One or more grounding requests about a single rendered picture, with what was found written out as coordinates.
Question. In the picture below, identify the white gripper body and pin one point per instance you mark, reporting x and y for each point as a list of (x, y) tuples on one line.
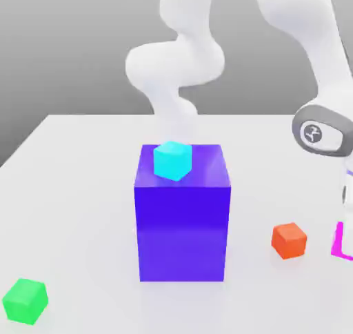
[(348, 234)]

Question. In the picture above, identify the small magenta cube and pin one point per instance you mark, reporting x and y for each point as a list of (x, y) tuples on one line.
[(337, 245)]

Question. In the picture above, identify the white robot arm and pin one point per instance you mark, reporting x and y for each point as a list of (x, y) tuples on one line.
[(176, 63)]

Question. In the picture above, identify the small orange cube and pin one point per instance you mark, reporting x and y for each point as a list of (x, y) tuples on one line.
[(288, 241)]

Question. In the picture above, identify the small cyan cube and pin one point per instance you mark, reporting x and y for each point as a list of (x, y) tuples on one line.
[(172, 161)]

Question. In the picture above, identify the small green cube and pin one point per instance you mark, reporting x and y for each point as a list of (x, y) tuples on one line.
[(24, 302)]

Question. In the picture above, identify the large blue box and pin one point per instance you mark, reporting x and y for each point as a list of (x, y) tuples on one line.
[(182, 229)]

